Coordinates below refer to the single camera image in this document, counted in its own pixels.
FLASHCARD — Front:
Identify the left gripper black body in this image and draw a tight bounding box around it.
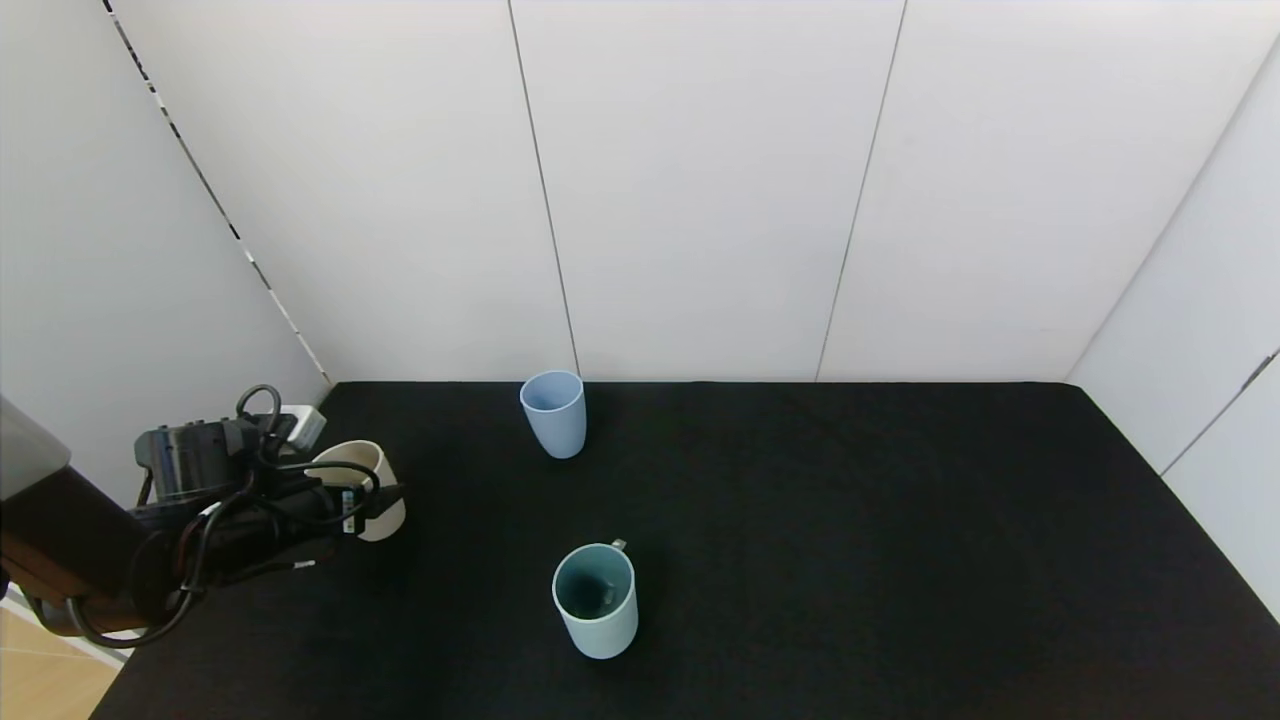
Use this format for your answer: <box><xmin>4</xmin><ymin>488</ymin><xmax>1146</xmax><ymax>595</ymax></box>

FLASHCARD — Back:
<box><xmin>267</xmin><ymin>485</ymin><xmax>369</xmax><ymax>547</ymax></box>

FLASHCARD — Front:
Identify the cream plastic cup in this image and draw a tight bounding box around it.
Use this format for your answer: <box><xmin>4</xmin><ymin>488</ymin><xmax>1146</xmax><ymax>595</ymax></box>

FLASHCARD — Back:
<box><xmin>308</xmin><ymin>440</ymin><xmax>407</xmax><ymax>542</ymax></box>

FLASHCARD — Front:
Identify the light blue plastic cup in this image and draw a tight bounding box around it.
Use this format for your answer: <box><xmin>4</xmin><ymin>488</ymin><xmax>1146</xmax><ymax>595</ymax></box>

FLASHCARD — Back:
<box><xmin>519</xmin><ymin>370</ymin><xmax>588</xmax><ymax>460</ymax></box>

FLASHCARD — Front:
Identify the teal plastic cup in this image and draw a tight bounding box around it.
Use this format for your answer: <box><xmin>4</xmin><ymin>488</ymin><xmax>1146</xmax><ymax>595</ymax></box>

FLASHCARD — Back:
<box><xmin>551</xmin><ymin>543</ymin><xmax>640</xmax><ymax>661</ymax></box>

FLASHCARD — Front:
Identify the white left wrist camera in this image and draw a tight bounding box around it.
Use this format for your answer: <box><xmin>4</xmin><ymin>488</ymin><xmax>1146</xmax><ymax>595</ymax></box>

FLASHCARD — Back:
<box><xmin>278</xmin><ymin>404</ymin><xmax>328</xmax><ymax>453</ymax></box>

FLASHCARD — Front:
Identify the black camera cable loop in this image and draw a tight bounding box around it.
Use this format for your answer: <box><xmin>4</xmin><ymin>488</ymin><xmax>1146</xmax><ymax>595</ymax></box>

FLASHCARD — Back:
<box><xmin>236</xmin><ymin>384</ymin><xmax>284</xmax><ymax>451</ymax></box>

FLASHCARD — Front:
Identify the black cable with white label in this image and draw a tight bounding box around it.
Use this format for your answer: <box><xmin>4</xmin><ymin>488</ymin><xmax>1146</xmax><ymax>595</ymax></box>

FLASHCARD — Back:
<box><xmin>65</xmin><ymin>460</ymin><xmax>381</xmax><ymax>651</ymax></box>

